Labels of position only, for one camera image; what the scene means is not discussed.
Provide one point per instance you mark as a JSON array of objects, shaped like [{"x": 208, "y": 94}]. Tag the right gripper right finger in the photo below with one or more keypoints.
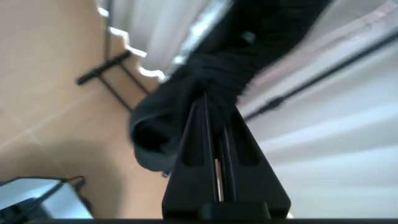
[{"x": 258, "y": 186}]

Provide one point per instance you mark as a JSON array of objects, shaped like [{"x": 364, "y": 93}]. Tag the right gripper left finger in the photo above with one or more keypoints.
[{"x": 189, "y": 180}]

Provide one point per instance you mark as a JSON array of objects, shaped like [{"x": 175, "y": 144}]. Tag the black striped shorts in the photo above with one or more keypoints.
[{"x": 224, "y": 62}]

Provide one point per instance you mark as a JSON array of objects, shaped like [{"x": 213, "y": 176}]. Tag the black clothes rack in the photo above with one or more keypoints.
[{"x": 104, "y": 68}]

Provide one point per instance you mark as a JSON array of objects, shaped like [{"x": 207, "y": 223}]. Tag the beige curtain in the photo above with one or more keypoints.
[{"x": 326, "y": 155}]

